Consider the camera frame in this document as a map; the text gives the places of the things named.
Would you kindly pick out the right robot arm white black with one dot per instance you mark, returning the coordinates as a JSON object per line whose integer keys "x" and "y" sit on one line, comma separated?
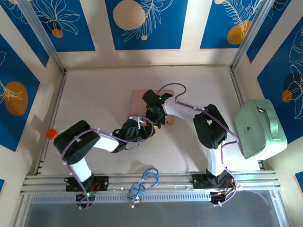
{"x": 214, "y": 163}

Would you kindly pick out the aluminium frame rail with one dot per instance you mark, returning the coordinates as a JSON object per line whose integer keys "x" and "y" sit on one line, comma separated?
{"x": 146, "y": 185}

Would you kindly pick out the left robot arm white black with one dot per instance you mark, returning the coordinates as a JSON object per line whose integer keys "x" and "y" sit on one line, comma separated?
{"x": 80, "y": 165}

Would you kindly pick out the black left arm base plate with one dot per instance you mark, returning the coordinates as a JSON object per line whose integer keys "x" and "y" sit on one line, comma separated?
{"x": 101, "y": 183}

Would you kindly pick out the small pale wooden block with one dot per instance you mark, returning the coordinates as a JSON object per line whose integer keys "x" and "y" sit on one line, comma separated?
{"x": 169, "y": 120}

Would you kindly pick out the pink rectangular mat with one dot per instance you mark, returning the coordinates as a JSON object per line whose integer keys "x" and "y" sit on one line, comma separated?
{"x": 137, "y": 101}

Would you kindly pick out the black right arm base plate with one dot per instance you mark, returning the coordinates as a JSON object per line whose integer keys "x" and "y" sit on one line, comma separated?
{"x": 198, "y": 180}

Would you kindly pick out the mint green zipper case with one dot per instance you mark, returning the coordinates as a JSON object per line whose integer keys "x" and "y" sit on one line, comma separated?
{"x": 258, "y": 127}

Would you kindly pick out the clear bottle with orange cap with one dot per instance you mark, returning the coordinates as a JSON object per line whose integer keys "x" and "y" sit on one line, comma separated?
{"x": 52, "y": 134}

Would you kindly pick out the blue floral wall poster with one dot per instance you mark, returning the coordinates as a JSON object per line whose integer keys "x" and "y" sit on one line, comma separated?
{"x": 14, "y": 94}
{"x": 146, "y": 28}
{"x": 225, "y": 26}
{"x": 71, "y": 28}
{"x": 284, "y": 89}

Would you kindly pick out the aluminium frame post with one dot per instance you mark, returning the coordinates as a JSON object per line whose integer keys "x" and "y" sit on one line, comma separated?
{"x": 248, "y": 35}
{"x": 42, "y": 35}

